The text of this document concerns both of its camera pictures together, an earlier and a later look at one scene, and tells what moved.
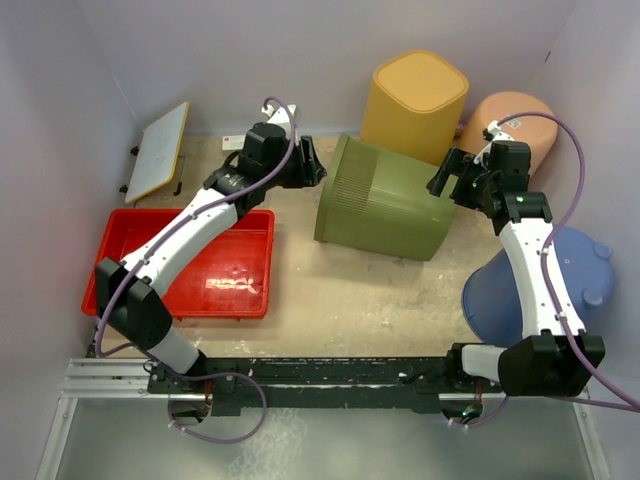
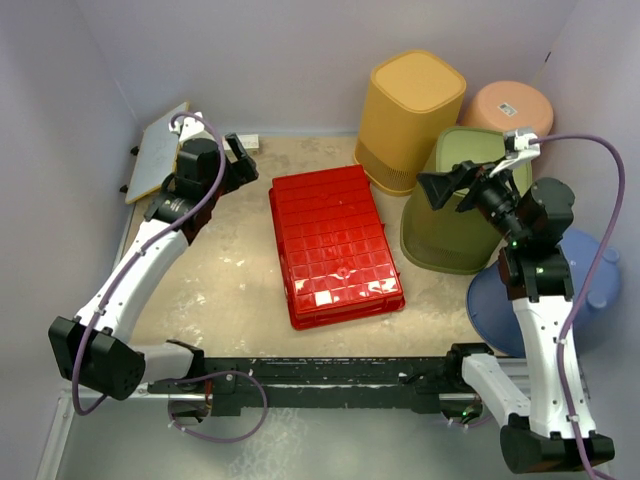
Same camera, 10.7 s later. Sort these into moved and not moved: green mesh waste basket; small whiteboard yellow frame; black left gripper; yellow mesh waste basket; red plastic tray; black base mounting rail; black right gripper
Moved: green mesh waste basket; black left gripper; red plastic tray
Not moved: black base mounting rail; black right gripper; yellow mesh waste basket; small whiteboard yellow frame
